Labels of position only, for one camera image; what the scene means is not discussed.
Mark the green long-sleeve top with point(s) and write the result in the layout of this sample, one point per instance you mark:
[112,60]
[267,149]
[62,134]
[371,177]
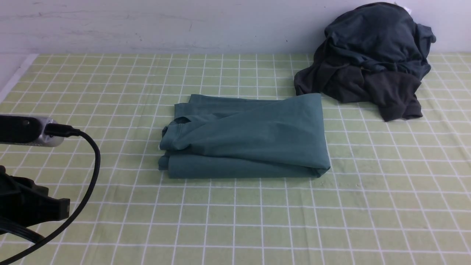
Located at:
[227,138]

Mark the dark grey crumpled garment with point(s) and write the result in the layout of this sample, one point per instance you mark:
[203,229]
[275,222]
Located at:
[375,53]

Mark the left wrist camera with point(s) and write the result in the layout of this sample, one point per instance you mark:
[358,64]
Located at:
[27,131]

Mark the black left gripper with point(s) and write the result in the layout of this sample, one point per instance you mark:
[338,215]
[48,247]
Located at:
[24,204]

